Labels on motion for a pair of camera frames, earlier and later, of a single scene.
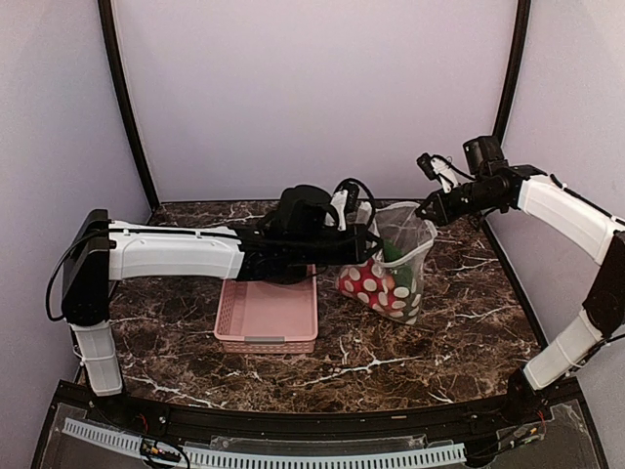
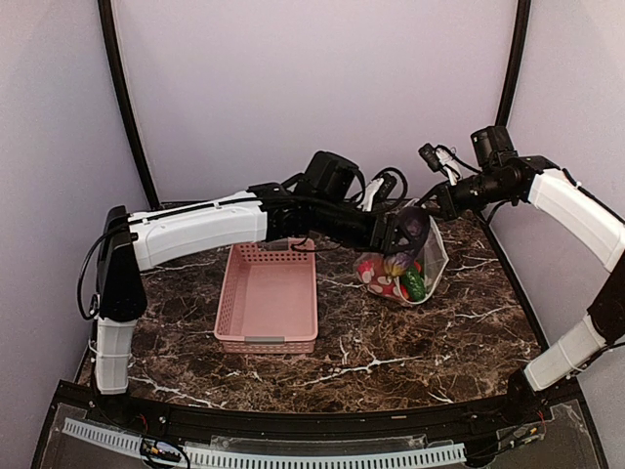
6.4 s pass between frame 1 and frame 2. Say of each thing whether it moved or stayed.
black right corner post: stayed
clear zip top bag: moved
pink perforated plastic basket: stayed
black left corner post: stayed
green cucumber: moved
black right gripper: stayed
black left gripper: moved
